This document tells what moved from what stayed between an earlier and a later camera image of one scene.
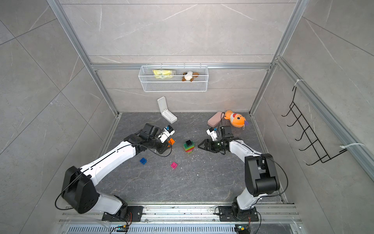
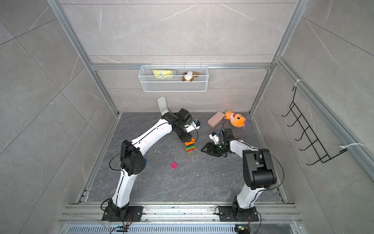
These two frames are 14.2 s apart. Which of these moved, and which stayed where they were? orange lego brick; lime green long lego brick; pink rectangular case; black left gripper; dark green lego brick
Moved: orange lego brick; black left gripper
Stayed: dark green lego brick; pink rectangular case; lime green long lego brick
